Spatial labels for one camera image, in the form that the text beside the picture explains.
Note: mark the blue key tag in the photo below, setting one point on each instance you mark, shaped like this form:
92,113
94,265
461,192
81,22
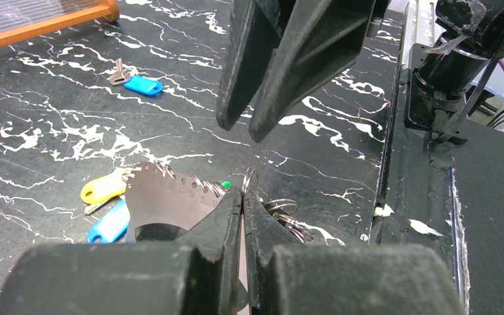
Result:
143,85
112,226

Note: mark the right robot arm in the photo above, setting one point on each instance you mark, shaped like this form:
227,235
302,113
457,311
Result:
456,69

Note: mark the orange wooden rack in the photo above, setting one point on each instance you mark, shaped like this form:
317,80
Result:
22,20

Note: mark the silver metal keyring plate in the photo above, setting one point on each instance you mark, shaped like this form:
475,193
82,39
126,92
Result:
166,205

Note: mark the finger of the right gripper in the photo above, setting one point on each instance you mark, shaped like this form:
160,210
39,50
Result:
256,29
320,39

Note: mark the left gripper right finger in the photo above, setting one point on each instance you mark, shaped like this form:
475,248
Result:
286,276

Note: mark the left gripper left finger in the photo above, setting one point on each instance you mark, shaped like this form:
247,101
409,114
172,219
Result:
195,274

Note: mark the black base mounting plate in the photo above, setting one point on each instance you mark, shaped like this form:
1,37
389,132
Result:
447,197

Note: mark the yellow key tag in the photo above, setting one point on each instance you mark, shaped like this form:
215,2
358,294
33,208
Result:
107,186

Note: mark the silver key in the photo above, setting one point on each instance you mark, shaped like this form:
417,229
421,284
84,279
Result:
121,75

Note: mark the green key tag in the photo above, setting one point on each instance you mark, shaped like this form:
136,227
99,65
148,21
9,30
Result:
226,184

